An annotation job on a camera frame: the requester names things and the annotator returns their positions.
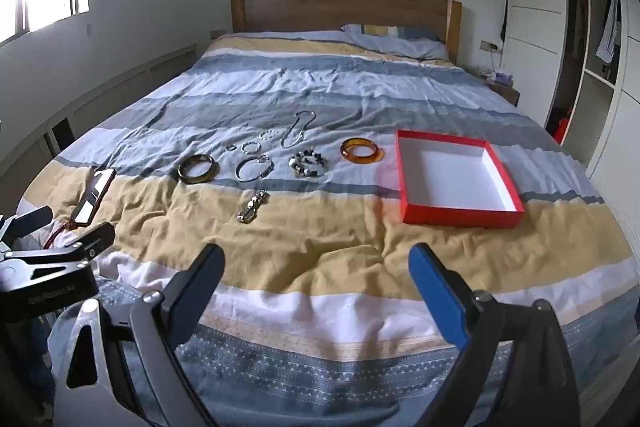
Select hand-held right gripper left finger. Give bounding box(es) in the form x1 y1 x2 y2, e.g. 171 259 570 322
52 243 226 427

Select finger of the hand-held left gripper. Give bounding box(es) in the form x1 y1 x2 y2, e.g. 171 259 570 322
7 222 117 269
0 205 54 241

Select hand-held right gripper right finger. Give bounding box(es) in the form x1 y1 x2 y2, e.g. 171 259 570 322
407 243 581 427

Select chunky silver link bracelet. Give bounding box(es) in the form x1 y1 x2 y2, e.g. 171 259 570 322
236 190 271 225

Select dark brown bangle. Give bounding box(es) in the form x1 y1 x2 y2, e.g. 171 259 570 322
177 154 219 184

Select thin silver bangle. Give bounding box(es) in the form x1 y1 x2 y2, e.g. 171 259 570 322
235 154 275 182

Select red cardboard box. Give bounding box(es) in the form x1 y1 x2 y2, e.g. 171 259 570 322
396 130 526 229

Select black and white beaded bracelet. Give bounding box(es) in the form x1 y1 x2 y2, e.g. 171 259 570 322
289 148 328 178

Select amber translucent bangle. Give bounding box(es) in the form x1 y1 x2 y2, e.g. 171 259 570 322
340 137 386 166

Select smartphone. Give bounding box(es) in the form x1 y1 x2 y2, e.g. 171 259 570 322
71 167 117 228

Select bed with striped duvet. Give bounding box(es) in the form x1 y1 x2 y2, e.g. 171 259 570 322
20 32 640 427

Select red bag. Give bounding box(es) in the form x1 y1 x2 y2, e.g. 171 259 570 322
554 107 571 142

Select wooden nightstand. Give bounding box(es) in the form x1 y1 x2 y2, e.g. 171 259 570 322
479 74 522 108

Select striped pillow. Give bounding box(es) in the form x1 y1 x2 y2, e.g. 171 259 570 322
341 23 450 62

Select white wardrobe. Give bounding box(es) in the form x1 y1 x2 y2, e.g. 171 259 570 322
500 0 640 208

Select wooden headboard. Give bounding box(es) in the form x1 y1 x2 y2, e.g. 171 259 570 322
230 0 463 60

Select hanging striped clothes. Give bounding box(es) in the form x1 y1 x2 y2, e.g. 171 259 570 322
595 0 624 65

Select red cable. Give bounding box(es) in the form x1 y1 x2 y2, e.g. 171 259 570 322
42 219 76 251

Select low white wall cabinet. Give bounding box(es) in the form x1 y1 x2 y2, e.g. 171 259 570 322
0 44 198 218

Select silver beaded necklace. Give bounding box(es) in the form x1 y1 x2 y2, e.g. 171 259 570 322
280 111 317 150

